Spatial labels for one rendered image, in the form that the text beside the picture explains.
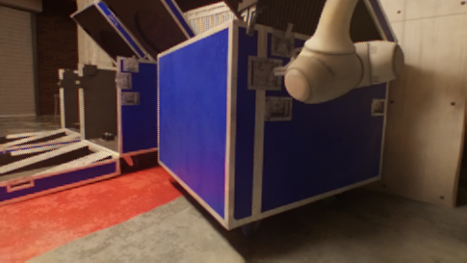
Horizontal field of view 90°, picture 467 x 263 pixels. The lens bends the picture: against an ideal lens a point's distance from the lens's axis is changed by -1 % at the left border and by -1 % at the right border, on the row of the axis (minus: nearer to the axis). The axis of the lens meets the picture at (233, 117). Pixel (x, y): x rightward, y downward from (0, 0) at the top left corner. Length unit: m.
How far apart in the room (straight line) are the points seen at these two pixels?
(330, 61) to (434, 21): 1.59
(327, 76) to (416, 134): 1.55
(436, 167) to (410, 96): 0.49
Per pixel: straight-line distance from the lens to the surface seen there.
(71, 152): 2.64
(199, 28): 4.27
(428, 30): 2.04
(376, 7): 1.67
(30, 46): 8.06
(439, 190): 2.09
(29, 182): 2.00
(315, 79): 0.48
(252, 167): 0.99
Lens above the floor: 0.69
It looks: 5 degrees down
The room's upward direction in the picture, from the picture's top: 1 degrees clockwise
